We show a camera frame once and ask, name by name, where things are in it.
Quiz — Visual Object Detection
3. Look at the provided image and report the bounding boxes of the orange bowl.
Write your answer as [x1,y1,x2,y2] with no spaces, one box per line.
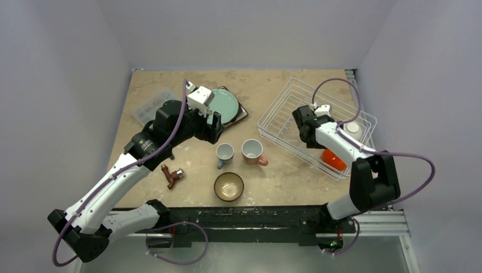
[321,149,347,171]

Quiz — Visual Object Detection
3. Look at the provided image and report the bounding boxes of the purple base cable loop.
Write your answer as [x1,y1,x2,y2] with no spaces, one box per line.
[146,221,209,266]

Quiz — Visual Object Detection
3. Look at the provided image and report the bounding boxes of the black base frame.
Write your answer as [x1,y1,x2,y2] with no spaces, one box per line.
[128,205,356,250]

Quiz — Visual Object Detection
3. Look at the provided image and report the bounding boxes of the brown glazed bowl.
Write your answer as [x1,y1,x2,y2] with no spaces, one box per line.
[213,172,244,202]

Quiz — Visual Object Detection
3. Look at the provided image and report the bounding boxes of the clear plastic organizer box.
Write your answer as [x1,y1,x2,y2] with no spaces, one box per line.
[130,88,179,125]

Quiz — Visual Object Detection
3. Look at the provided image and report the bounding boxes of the white bowl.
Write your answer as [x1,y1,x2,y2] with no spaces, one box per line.
[343,122,364,142]

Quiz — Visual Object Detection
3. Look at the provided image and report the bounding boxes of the teal round plate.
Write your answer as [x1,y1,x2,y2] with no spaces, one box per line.
[209,89,239,125]

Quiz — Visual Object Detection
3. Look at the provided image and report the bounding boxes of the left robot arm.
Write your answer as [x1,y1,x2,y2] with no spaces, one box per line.
[48,100,224,263]

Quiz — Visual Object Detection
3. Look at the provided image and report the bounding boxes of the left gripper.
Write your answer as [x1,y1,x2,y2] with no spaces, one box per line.
[169,97,225,147]

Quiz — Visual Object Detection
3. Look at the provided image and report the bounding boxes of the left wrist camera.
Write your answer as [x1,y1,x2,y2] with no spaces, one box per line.
[187,82,215,117]

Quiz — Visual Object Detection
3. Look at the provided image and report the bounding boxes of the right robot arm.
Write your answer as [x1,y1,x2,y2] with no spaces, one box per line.
[292,106,401,231]

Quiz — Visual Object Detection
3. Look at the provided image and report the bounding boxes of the grey blue mug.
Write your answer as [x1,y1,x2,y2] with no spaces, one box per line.
[216,143,234,169]

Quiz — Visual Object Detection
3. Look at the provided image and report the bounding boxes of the pink floral mug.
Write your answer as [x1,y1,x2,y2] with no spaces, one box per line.
[242,139,269,166]

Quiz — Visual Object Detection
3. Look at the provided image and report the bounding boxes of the square floral plate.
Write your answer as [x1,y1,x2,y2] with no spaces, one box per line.
[223,102,249,127]

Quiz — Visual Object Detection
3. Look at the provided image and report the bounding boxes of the brown pipe fitting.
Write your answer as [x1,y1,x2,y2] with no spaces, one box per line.
[161,164,186,190]

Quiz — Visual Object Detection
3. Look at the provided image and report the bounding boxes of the white wire dish rack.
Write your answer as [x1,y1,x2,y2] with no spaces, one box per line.
[257,78,358,180]

